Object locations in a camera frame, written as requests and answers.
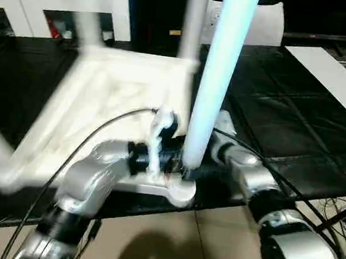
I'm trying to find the white cabinet with glass doors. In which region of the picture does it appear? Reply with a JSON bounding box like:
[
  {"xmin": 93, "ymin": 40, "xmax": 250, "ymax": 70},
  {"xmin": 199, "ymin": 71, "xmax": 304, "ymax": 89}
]
[{"xmin": 0, "ymin": 0, "xmax": 135, "ymax": 50}]

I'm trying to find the white plastic table top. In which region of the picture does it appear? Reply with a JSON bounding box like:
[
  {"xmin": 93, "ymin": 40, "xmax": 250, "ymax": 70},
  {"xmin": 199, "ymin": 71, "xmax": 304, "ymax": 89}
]
[{"xmin": 0, "ymin": 36, "xmax": 212, "ymax": 215}]

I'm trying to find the black rod with red mark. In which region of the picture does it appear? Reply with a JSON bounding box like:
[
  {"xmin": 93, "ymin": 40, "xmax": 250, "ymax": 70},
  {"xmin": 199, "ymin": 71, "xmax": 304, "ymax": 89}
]
[{"xmin": 283, "ymin": 29, "xmax": 346, "ymax": 43}]

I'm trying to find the white plastic seat panel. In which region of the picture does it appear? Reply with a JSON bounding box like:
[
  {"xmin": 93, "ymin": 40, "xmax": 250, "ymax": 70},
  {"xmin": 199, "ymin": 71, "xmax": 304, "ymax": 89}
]
[{"xmin": 200, "ymin": 0, "xmax": 288, "ymax": 52}]

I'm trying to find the black metal stand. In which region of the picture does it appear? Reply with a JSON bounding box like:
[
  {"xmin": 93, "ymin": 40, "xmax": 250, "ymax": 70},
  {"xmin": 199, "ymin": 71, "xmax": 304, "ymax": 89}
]
[{"xmin": 316, "ymin": 200, "xmax": 346, "ymax": 235}]

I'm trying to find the black cabinet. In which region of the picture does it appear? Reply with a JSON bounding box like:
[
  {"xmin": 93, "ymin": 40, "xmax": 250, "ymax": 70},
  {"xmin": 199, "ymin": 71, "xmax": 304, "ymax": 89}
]
[{"xmin": 123, "ymin": 0, "xmax": 193, "ymax": 50}]

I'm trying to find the white flat board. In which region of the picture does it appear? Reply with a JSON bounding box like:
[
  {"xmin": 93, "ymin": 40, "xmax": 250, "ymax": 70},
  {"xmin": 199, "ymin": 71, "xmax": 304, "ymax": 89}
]
[{"xmin": 277, "ymin": 44, "xmax": 346, "ymax": 129}]

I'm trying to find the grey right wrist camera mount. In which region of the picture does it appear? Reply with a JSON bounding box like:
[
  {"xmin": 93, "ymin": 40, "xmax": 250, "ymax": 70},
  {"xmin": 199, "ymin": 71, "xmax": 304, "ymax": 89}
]
[{"xmin": 210, "ymin": 109, "xmax": 240, "ymax": 161}]

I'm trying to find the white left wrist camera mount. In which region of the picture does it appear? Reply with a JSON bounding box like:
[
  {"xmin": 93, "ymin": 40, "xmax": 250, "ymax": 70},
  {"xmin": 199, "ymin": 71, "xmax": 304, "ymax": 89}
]
[{"xmin": 142, "ymin": 107, "xmax": 180, "ymax": 183}]

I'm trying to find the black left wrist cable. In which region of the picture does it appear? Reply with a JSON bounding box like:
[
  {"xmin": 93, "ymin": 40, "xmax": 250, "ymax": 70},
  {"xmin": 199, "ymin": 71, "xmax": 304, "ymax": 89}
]
[{"xmin": 1, "ymin": 93, "xmax": 160, "ymax": 259}]

